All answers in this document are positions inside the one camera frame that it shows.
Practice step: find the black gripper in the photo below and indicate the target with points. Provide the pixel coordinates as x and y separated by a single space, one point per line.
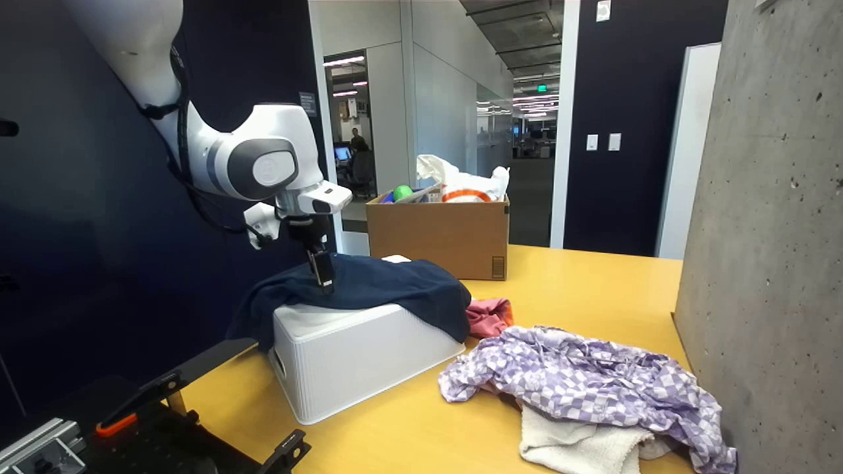
307 230

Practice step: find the dark blue clothing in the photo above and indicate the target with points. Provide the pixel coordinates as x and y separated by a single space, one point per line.
377 285

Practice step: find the purple checkered clothing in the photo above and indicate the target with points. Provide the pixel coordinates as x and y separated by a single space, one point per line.
596 376

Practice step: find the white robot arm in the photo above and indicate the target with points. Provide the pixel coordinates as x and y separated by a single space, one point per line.
246 159

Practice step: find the white plastic container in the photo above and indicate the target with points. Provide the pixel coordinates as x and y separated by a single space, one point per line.
360 363

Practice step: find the green ball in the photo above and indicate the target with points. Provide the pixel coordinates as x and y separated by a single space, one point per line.
401 192

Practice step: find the brown cardboard box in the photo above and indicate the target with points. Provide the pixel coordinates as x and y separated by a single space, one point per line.
439 238

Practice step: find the white bowl with orange rim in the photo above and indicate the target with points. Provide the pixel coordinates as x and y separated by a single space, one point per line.
464 196

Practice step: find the pink cloth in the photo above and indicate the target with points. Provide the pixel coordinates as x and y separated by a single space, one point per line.
489 317

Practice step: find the cream white cloth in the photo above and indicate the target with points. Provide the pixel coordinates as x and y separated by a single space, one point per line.
569 442

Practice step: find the white leaning board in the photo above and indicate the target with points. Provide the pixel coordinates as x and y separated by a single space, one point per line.
693 147

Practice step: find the grey concrete pillar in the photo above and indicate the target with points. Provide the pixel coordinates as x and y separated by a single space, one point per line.
772 245

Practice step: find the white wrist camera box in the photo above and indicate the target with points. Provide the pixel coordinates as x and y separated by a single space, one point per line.
327 196

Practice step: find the white wall switch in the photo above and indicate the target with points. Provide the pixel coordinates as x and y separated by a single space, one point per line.
592 142
615 142

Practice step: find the aluminium rail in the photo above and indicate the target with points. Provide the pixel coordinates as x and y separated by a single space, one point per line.
41 447

